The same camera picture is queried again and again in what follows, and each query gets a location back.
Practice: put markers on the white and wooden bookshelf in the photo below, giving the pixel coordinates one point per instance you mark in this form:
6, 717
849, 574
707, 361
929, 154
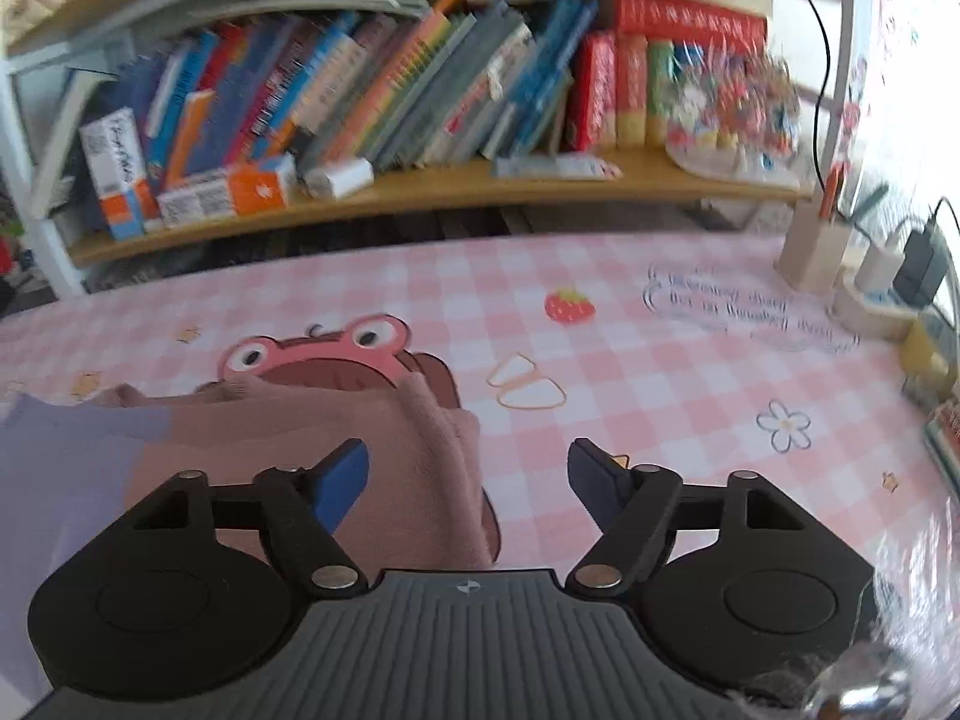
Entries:
465, 199

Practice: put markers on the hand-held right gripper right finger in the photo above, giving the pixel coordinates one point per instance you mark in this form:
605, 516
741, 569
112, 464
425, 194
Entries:
594, 484

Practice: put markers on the black charger plug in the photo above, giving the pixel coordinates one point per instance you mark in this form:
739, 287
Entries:
922, 266

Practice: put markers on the wooden pen holder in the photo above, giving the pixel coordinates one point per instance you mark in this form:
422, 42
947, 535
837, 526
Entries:
814, 251

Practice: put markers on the white power strip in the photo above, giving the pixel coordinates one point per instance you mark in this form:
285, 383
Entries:
874, 311

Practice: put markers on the white charger plug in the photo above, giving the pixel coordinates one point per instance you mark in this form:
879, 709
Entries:
881, 266

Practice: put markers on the clear plastic wrap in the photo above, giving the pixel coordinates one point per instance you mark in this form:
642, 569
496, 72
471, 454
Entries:
900, 615

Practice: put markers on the bag of colourful items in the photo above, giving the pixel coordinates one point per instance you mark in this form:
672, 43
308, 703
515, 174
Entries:
739, 120

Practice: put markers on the flat orange and white box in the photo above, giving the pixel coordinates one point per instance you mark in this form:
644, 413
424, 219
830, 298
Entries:
225, 193

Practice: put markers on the white power adapter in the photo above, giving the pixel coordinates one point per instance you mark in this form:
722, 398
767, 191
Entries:
341, 178

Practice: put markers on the tall white and orange box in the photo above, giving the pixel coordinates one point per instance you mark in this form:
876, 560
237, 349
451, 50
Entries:
120, 172

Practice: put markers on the yellow box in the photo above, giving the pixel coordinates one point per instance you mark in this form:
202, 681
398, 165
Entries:
928, 352

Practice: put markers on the row of colourful books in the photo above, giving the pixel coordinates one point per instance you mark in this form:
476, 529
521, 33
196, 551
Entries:
420, 90

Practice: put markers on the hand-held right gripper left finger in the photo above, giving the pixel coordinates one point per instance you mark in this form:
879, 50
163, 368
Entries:
341, 486

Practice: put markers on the pink and purple sweater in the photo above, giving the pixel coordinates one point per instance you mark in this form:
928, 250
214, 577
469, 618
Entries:
240, 457

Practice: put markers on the pink checked cartoon tablecloth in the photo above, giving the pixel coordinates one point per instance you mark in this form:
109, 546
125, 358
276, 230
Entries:
675, 390

